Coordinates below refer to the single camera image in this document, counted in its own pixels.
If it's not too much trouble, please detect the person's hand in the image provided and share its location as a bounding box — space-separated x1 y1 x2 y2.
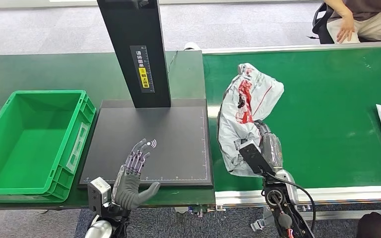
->
336 16 356 44

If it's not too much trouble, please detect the black office chair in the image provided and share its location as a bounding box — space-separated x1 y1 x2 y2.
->
311 2 336 45

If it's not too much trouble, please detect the green conveyor belt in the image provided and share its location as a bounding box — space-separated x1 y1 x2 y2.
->
202 46 381 192

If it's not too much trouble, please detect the green plastic crate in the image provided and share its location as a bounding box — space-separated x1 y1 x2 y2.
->
0 90 97 203

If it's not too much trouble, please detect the person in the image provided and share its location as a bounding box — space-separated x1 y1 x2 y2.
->
323 0 381 44

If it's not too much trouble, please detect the aluminium conveyor frame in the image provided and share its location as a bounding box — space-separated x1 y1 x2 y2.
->
202 41 381 221

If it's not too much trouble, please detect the thin black table cable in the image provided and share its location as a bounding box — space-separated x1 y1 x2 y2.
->
167 50 179 75

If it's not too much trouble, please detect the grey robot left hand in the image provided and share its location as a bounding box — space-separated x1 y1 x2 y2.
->
111 138 161 211

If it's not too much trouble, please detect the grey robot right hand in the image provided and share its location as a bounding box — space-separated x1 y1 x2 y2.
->
254 119 283 171

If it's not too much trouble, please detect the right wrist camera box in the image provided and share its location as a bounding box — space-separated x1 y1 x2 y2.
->
239 140 276 178

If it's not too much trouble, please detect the black inbound scanner machine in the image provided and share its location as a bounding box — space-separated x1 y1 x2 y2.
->
78 0 214 188

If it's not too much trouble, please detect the black yellow scanner label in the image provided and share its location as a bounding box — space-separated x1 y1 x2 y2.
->
129 45 156 94

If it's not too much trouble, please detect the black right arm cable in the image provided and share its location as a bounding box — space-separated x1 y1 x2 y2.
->
266 172 317 232

